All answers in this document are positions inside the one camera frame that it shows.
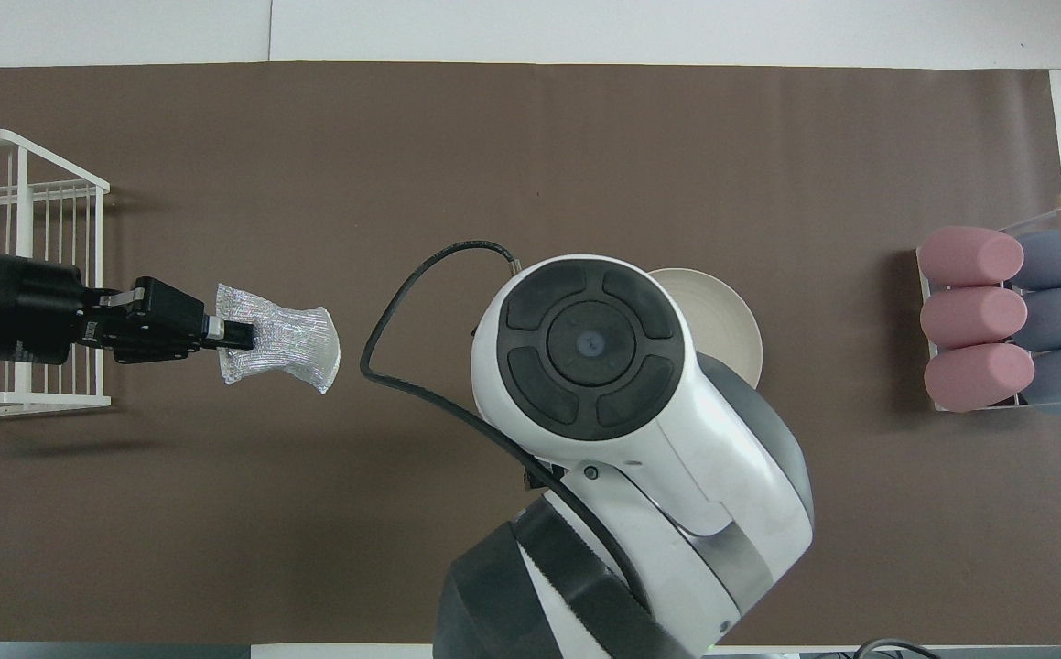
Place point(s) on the brown paper table mat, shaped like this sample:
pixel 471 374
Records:
pixel 402 513

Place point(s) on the cream round plate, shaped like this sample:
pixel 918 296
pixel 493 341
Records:
pixel 727 320

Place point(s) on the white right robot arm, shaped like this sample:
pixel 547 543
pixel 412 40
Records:
pixel 658 476

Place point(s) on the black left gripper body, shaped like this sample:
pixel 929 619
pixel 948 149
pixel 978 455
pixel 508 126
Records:
pixel 36 311

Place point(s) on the pink plastic cup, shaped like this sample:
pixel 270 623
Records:
pixel 969 317
pixel 969 256
pixel 979 377

